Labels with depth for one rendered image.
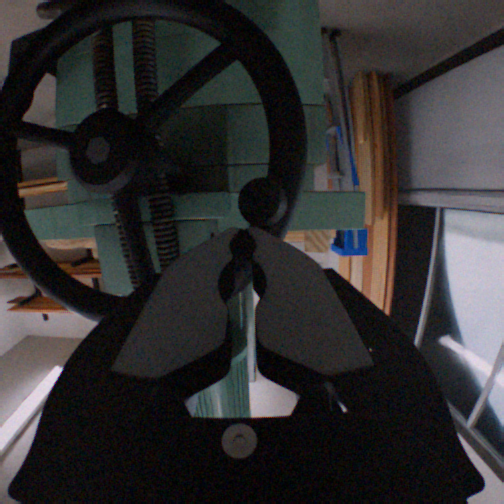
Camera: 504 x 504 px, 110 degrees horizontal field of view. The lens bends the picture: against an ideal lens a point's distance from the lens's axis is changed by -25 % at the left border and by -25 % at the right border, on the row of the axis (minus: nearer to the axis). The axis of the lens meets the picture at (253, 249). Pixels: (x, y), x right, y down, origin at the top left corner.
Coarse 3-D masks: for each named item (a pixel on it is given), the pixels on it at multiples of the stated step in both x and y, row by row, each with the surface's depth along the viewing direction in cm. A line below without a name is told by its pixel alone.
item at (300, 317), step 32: (256, 256) 9; (288, 256) 9; (256, 288) 9; (288, 288) 7; (320, 288) 7; (256, 320) 6; (288, 320) 6; (320, 320) 6; (256, 352) 6; (288, 352) 5; (320, 352) 5; (352, 352) 5; (288, 384) 6; (320, 384) 5
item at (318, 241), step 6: (306, 234) 39; (312, 234) 38; (318, 234) 38; (324, 234) 37; (330, 234) 40; (306, 240) 39; (312, 240) 38; (318, 240) 38; (324, 240) 38; (330, 240) 41; (306, 246) 39; (312, 246) 39; (318, 246) 38; (324, 246) 38; (318, 252) 38; (324, 252) 38
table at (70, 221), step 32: (192, 192) 25; (224, 192) 27; (320, 192) 34; (352, 192) 34; (32, 224) 34; (64, 224) 34; (96, 224) 25; (224, 224) 35; (320, 224) 35; (352, 224) 35
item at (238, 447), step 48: (96, 432) 3; (144, 432) 3; (192, 432) 4; (240, 432) 4; (288, 432) 4; (336, 432) 3; (384, 432) 3; (48, 480) 2; (96, 480) 3; (144, 480) 3; (192, 480) 3; (240, 480) 3; (288, 480) 3; (336, 480) 3; (384, 480) 3; (432, 480) 2
